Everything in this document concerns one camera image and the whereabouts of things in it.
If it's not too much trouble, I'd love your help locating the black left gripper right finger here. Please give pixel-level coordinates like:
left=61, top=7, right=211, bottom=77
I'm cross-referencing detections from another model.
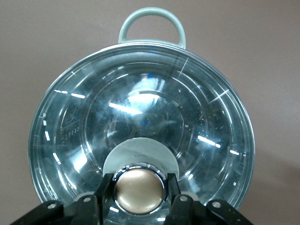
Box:
left=164, top=172, right=257, bottom=225

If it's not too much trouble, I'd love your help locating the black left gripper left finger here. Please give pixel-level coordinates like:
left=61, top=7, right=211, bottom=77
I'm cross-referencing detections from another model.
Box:
left=9, top=172, right=116, bottom=225

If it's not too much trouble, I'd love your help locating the glass lid with gold knob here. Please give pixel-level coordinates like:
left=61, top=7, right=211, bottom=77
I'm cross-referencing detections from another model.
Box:
left=27, top=42, right=255, bottom=225

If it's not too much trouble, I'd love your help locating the steel pot with handles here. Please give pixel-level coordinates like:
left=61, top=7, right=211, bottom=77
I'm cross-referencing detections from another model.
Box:
left=27, top=7, right=255, bottom=211

